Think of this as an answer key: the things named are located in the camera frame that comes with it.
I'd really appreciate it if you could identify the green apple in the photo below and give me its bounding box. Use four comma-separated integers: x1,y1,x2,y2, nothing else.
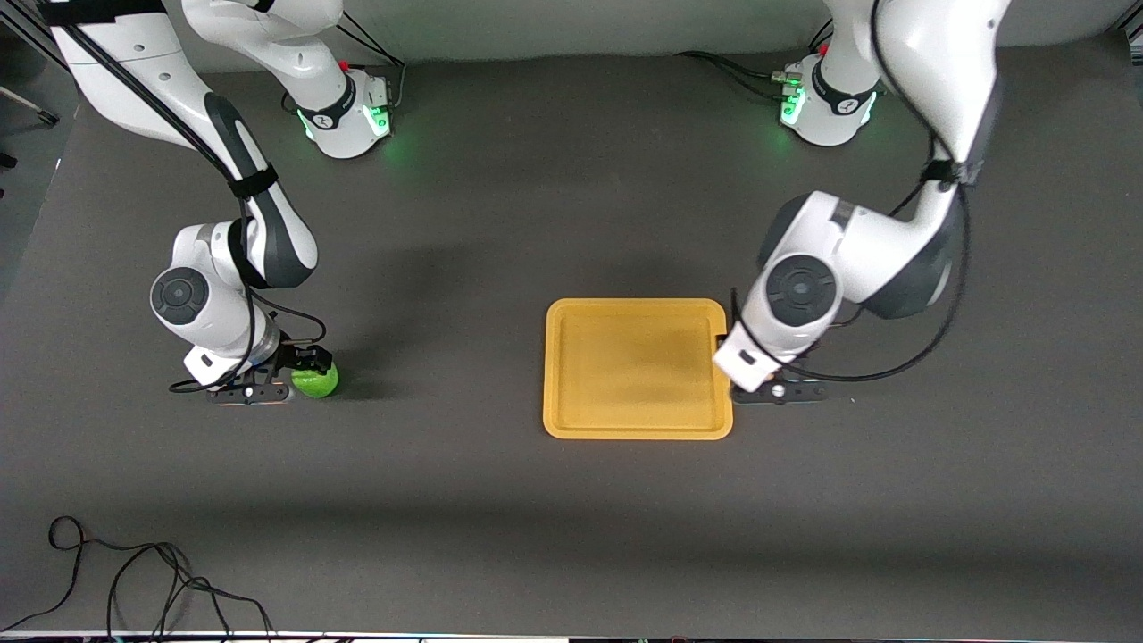
291,362,341,399

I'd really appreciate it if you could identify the yellow plastic tray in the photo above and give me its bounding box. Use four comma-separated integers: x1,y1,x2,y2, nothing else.
542,297,735,441

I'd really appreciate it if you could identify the dark grey table cover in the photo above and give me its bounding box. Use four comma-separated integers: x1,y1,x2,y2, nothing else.
0,40,1143,637

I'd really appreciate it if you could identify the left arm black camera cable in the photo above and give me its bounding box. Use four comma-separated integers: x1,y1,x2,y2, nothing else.
786,0,975,386

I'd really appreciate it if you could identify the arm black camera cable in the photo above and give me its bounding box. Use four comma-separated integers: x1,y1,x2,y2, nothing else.
786,0,975,386
54,18,328,395

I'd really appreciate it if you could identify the thin black loose cable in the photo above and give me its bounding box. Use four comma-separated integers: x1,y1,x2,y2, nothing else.
0,515,278,638

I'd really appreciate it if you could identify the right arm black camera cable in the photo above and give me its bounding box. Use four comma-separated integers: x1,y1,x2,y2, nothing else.
54,18,328,395

